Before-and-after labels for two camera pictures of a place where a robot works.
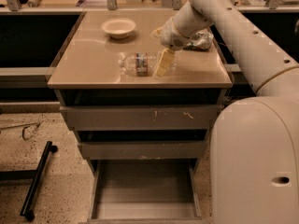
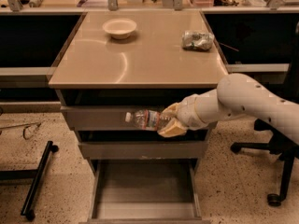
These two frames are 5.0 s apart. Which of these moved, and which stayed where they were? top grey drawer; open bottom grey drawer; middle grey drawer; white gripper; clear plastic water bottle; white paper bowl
Moved: white gripper; clear plastic water bottle
Stayed: top grey drawer; white paper bowl; open bottom grey drawer; middle grey drawer
